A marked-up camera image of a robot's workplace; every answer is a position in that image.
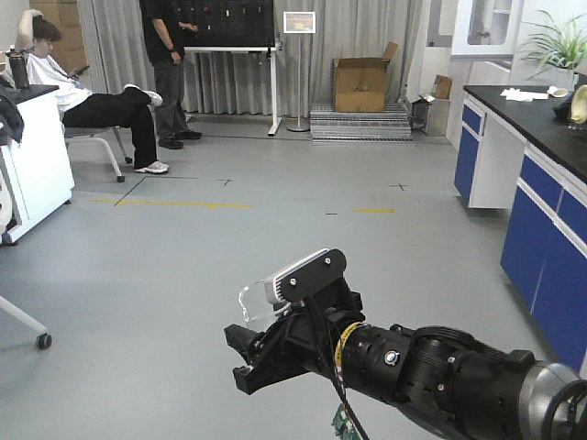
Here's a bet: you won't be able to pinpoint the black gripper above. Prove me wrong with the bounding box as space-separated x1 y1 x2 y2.
224 279 365 394

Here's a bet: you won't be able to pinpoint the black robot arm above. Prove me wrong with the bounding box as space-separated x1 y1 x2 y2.
225 280 586 439

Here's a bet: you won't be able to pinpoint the blue lab bench cabinet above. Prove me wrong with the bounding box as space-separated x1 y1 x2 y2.
454 85 586 375

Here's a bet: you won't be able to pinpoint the metal grate platform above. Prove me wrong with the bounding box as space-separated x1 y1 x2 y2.
310 104 413 143

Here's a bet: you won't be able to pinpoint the white office chair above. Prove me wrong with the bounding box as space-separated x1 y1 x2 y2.
63 126 134 183

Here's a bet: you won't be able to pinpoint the seated person white shirt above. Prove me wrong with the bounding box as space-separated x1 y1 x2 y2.
15 9 169 174

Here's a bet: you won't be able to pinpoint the large open cardboard box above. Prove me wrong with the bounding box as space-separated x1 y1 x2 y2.
334 41 398 113

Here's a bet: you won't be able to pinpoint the small cardboard box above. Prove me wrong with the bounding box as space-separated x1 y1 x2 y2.
433 74 452 100

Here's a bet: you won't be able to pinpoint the black board on stand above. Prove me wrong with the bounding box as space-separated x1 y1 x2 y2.
172 0 282 137

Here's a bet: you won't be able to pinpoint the standing person black clothes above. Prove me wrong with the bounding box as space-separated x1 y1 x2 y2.
138 0 202 149

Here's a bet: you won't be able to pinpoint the black water bottle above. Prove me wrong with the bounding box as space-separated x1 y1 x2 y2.
8 51 29 90

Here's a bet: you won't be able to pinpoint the green potted plant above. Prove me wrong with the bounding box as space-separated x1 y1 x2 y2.
511 9 586 88

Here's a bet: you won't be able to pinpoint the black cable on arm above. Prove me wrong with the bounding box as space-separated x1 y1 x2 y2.
302 295 371 440

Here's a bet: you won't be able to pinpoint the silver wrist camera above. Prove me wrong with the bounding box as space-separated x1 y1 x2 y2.
263 248 347 305

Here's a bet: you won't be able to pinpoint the grey metal enclosure box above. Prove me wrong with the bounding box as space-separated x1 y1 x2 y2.
410 93 450 137

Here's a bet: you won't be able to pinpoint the sign stand with frame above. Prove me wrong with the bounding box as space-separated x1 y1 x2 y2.
282 11 316 133

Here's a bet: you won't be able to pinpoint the white wall cabinet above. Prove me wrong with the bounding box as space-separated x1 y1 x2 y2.
451 0 523 61

